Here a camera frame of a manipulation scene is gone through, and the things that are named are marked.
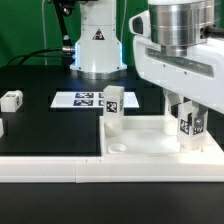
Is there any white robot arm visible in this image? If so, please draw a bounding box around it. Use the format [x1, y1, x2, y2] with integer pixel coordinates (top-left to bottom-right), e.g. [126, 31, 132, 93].
[129, 0, 224, 114]

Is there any white square table top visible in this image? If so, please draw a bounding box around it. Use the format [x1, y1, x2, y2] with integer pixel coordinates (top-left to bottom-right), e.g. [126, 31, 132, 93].
[100, 116, 224, 157]

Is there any white part at left edge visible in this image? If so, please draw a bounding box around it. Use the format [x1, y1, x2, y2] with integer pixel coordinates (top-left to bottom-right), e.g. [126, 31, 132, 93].
[0, 118, 4, 138]

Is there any black cable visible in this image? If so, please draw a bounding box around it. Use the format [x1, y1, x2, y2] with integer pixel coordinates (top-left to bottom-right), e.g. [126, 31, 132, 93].
[5, 48, 76, 67]

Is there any white sheet with AprilTags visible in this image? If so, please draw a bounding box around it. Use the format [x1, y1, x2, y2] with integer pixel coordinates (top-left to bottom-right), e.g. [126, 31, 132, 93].
[51, 92, 139, 108]

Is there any white U-shaped obstacle fence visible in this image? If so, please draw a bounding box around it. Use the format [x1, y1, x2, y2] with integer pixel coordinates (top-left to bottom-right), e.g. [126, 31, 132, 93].
[0, 151, 224, 183]

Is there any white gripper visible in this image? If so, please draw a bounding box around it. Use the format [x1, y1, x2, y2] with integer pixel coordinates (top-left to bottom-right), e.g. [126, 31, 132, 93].
[129, 10, 224, 134]

